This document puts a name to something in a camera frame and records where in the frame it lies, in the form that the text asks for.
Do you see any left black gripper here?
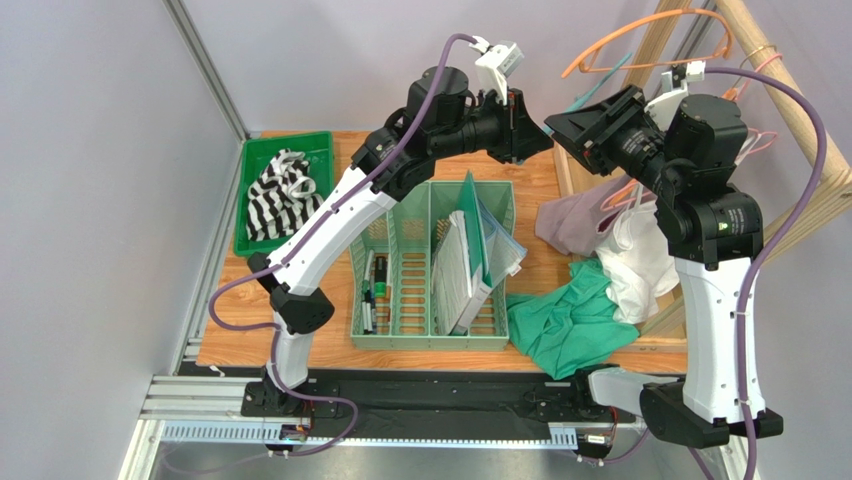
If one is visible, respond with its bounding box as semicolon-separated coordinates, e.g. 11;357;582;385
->
430;85;555;165

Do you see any orange clothes hanger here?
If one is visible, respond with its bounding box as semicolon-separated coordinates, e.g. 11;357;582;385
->
560;1;734;79

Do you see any green tank top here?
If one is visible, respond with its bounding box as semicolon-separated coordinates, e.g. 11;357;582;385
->
506;259;639;380

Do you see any black white striped tank top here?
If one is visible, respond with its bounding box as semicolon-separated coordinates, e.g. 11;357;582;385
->
245;149;325;241

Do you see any teal plastic hanger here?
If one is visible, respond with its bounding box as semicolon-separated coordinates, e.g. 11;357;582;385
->
564;52;633;113

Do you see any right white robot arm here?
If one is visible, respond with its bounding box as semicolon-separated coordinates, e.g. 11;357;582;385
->
546;86;784;449

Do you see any mauve tank top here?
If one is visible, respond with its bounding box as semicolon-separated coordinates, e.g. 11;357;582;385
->
534;176;629;257

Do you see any clear zip pouch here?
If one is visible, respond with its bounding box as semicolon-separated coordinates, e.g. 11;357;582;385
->
479;200;528;287

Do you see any mint green file organizer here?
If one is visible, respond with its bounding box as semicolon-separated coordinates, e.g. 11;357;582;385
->
349;181;509;351

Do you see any black marker green cap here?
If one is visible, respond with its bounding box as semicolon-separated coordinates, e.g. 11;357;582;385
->
372;255;388;298

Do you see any white pen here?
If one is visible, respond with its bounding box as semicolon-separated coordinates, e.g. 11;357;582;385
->
361;249;378;335

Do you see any wooden clothes rack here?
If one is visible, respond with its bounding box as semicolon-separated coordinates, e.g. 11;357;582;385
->
551;0;852;354

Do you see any green plastic tray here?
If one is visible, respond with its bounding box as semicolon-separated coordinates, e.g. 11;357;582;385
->
233;131;334;257

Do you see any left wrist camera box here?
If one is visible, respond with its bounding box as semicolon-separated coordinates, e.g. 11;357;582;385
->
469;36;524;106

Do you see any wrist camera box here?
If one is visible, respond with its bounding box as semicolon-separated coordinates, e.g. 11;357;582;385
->
469;36;524;106
645;60;706;132

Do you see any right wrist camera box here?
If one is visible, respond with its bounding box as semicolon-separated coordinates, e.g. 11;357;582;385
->
645;60;706;132

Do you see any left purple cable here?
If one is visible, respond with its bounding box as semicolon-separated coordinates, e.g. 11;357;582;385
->
207;33;481;333

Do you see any pink wire hanger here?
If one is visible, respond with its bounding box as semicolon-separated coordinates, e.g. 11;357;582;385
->
626;92;777;209

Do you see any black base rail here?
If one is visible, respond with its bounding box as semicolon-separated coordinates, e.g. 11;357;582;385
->
151;367;733;467

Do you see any aluminium frame post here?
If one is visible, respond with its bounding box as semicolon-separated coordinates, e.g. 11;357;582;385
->
162;0;251;141

